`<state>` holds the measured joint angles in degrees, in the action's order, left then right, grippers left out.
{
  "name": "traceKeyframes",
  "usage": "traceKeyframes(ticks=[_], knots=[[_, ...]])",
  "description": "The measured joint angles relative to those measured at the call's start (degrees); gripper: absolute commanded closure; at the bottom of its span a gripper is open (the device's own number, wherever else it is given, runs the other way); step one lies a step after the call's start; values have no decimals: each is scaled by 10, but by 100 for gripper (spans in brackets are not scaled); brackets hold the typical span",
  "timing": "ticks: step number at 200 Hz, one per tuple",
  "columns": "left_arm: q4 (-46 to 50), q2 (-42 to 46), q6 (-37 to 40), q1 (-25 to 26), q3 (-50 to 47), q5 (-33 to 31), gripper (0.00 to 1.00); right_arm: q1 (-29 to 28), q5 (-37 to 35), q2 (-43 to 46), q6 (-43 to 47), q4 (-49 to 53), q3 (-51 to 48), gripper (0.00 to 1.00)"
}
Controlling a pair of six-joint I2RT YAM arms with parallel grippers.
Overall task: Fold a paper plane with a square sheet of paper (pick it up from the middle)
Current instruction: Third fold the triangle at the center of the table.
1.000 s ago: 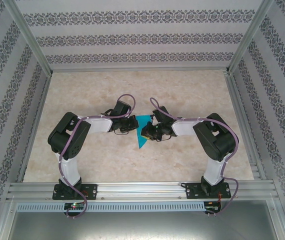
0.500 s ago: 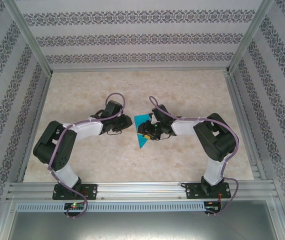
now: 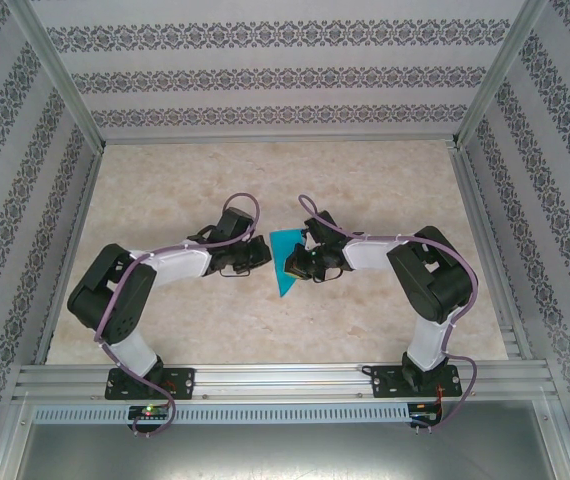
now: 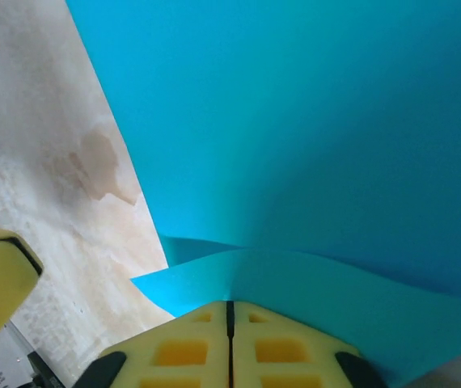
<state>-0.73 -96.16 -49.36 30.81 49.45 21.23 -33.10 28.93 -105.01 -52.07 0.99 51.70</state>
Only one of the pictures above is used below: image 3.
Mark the teal square paper sheet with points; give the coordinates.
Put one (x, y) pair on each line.
(280, 260)

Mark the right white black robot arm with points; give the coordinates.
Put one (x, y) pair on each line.
(425, 285)

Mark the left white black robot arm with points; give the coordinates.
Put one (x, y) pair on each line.
(90, 300)

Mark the grey metal sheet panel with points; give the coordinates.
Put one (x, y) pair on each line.
(285, 455)

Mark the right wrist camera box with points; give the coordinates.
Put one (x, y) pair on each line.
(307, 239)

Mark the aluminium table edge rail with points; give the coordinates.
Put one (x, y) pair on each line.
(280, 140)
(71, 250)
(481, 225)

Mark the aluminium mounting rail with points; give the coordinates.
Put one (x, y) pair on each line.
(285, 380)

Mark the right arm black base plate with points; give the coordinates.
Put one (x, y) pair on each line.
(385, 382)

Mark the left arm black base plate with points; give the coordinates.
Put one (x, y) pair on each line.
(182, 382)

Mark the aluminium corner post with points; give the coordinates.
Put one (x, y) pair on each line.
(496, 75)
(61, 75)

